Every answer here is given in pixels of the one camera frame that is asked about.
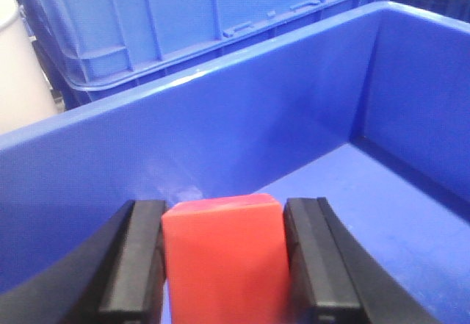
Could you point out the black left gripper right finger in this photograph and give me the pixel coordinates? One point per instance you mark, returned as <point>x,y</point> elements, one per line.
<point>334,279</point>

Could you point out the red cube block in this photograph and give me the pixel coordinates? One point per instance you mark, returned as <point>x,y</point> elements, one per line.
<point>226,260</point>

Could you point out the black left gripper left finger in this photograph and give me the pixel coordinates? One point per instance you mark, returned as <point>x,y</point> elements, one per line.
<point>115,276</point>

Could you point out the blue target bin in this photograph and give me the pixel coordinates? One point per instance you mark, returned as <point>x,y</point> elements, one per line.
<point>368,109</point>

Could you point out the beige plastic container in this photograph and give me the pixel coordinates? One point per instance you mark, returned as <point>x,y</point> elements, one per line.
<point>25,95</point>

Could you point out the light blue ribbed crate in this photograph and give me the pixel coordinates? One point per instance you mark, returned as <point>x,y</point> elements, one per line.
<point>96,48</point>

